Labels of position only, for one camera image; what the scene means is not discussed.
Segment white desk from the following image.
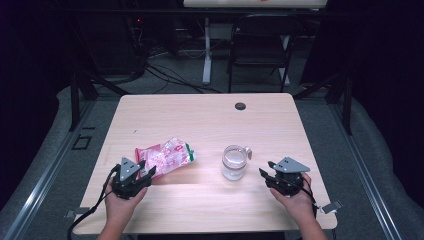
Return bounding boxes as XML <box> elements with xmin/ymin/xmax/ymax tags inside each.
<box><xmin>182</xmin><ymin>0</ymin><xmax>330</xmax><ymax>87</ymax></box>

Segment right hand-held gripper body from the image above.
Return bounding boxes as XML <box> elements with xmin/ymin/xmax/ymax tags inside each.
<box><xmin>265</xmin><ymin>156</ymin><xmax>311</xmax><ymax>197</ymax></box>

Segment grey tape strip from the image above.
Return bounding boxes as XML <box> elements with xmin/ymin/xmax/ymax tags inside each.
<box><xmin>64</xmin><ymin>206</ymin><xmax>91</xmax><ymax>219</ymax></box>
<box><xmin>320</xmin><ymin>199</ymin><xmax>344</xmax><ymax>215</ymax></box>

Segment glass jar with hinged lid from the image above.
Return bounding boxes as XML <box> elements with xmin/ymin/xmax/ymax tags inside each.
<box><xmin>221</xmin><ymin>144</ymin><xmax>253</xmax><ymax>182</ymax></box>

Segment black metal stand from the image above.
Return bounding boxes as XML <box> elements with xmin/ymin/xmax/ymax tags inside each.
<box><xmin>67</xmin><ymin>19</ymin><xmax>132</xmax><ymax>133</ymax></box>
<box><xmin>292</xmin><ymin>69</ymin><xmax>354</xmax><ymax>136</ymax></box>

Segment person's left hand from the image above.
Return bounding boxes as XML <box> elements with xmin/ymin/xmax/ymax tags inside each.
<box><xmin>104</xmin><ymin>187</ymin><xmax>149</xmax><ymax>223</ymax></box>

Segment person's right hand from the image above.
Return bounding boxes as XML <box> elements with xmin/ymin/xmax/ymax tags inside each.
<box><xmin>269</xmin><ymin>173</ymin><xmax>316</xmax><ymax>223</ymax></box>

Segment aluminium floor rail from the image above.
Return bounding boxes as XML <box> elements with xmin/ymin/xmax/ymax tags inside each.
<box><xmin>2</xmin><ymin>99</ymin><xmax>98</xmax><ymax>240</ymax></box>
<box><xmin>329</xmin><ymin>99</ymin><xmax>405</xmax><ymax>240</ymax></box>

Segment black folding chair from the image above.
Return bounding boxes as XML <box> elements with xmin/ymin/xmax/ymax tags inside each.
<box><xmin>227</xmin><ymin>13</ymin><xmax>303</xmax><ymax>94</ymax></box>

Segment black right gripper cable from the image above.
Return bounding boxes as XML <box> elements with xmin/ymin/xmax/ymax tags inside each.
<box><xmin>299</xmin><ymin>179</ymin><xmax>320</xmax><ymax>216</ymax></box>

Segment red and white plastic bag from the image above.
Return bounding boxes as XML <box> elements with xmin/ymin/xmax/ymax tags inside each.
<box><xmin>134</xmin><ymin>137</ymin><xmax>197</xmax><ymax>181</ymax></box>

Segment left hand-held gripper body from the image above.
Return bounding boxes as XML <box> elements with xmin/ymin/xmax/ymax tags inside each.
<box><xmin>111</xmin><ymin>157</ymin><xmax>149</xmax><ymax>200</ymax></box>

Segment black floor cables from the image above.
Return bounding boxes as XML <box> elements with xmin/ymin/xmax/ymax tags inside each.
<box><xmin>143</xmin><ymin>62</ymin><xmax>223</xmax><ymax>95</ymax></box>

